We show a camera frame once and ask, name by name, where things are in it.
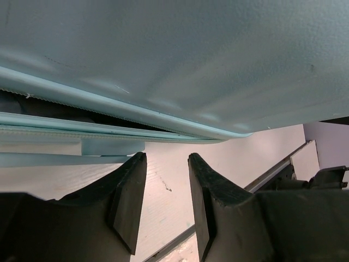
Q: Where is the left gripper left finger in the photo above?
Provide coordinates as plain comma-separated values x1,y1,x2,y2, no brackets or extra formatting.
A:
1,152,147,261

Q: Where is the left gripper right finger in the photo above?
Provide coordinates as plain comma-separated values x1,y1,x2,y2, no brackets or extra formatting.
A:
188,153,348,261

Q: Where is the light blue hard-shell suitcase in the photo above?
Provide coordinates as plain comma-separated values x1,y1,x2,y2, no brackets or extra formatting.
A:
1,1,348,156

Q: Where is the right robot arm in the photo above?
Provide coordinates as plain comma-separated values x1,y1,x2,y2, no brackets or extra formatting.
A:
275,166,348,190

